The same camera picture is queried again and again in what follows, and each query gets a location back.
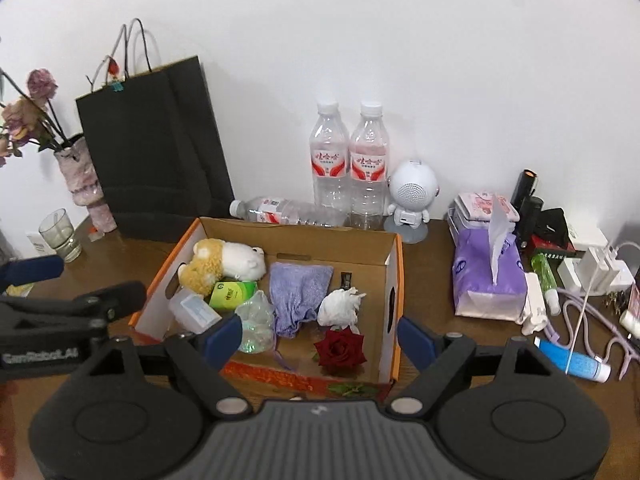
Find purple tissue pack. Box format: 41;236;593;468
452;195;530;322

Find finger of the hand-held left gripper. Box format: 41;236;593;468
0;255;66;296
0;281;148;333

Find small clear drawer box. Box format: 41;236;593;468
446;206;473;247

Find clear water bottle red label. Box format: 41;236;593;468
348;101;391;231
229;196;348;227
309;100;351;216

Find clear plastic bag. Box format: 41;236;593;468
234;290;277;355

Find yellow and white plush toy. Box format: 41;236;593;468
177;238;267;297

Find black paper bag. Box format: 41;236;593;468
75;19;236;243

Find pink wrapped vase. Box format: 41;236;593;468
53;135;118;233

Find purple cloth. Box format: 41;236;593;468
269;261;335;338

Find blue tube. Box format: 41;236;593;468
535;336;612;383

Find dried flower bouquet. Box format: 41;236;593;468
0;67;83;168

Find white cable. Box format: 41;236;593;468
565;242;640;376

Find red rose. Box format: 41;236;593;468
312;327;368;376

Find pink tissue pack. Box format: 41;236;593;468
452;191;521;223

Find white plastic holder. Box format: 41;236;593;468
520;272;548;336

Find black pouch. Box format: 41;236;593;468
537;207;568;248

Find red cardboard box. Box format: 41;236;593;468
127;216;405;401

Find black cylinder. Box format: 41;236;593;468
520;196;545;251

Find black flashlight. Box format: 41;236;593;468
510;170;540;216

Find glass cup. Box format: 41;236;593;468
38;208;83;263

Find white power adapter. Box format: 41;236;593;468
557;245;636;296

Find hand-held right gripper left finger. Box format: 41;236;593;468
75;314;252;419

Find translucent white plastic container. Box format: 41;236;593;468
167;287;223;333

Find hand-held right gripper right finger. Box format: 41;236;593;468
388;315;565;418

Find green tissue pack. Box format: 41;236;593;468
208;280;258;311

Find white paper towel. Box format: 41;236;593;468
316;286;367;333

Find small green bottle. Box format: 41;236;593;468
531;252;563;317

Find purple cord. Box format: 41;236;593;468
545;287;640;381

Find white robot speaker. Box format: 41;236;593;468
384;159;441;245

